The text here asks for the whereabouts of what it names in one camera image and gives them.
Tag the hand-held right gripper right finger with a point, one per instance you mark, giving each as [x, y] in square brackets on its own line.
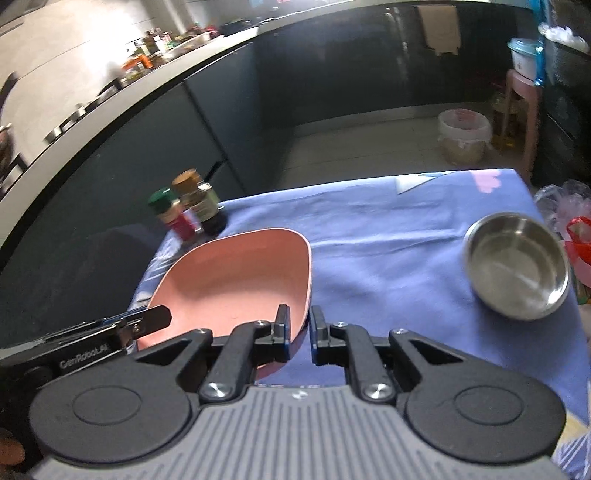
[316, 334]

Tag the white trash bin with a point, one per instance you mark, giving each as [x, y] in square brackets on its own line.
[464, 138]

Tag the stainless steel bowl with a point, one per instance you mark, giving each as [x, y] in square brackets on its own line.
[512, 267]

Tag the black storage rack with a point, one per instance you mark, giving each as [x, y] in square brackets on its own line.
[568, 115]

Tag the pink square bowl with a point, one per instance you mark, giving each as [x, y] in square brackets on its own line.
[231, 281]

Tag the gas stove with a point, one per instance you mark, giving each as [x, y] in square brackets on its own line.
[69, 124]

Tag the red plastic bag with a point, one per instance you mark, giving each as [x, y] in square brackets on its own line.
[581, 240]

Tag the grey kitchen countertop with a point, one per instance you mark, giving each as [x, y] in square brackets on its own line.
[157, 74]

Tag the white plastic bag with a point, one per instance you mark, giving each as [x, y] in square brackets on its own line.
[561, 34]

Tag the blue-lidded white container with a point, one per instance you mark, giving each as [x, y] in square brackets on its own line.
[524, 62]

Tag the yellow oil bottle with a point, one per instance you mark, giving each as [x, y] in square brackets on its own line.
[503, 124]

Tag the pink plastic stool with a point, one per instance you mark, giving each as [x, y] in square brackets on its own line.
[519, 81]

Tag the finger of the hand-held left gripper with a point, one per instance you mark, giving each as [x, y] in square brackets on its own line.
[92, 326]
[150, 321]

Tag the person's left hand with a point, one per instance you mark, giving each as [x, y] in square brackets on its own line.
[10, 450]

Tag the brown-capped soy sauce bottle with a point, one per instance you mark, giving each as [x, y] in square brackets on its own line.
[207, 212]

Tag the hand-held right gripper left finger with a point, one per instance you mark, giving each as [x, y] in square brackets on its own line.
[282, 332]

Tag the cluster of condiment bottles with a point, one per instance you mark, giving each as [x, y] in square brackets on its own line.
[147, 48]

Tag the blue printed tablecloth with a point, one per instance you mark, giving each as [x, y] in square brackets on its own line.
[392, 258]

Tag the green-capped spice bottle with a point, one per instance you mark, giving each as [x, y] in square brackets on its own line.
[182, 226]

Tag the dark kitchen cabinets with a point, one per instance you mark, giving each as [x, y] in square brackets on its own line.
[323, 69]

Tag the clear plastic bag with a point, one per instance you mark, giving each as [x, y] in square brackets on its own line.
[554, 194]

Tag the white tray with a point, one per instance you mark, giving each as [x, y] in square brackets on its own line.
[191, 45]

